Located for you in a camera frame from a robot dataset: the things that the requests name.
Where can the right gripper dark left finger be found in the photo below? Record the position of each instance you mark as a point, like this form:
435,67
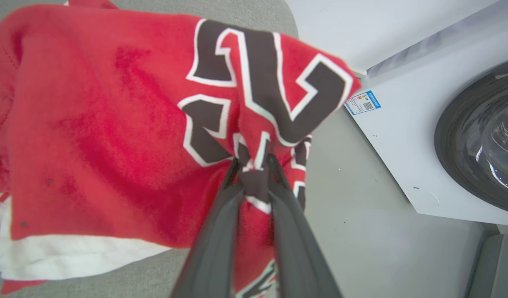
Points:
216,248

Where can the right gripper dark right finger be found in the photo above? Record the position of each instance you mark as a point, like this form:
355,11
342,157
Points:
295,256

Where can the red and white basketball jersey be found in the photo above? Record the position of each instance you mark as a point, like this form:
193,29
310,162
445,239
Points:
113,124

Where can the white washing machine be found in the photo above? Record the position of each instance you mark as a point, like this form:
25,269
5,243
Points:
403,145

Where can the blue white energy label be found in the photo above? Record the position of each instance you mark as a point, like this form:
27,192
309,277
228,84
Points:
362,102

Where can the dark round washer door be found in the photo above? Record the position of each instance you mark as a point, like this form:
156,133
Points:
473,145

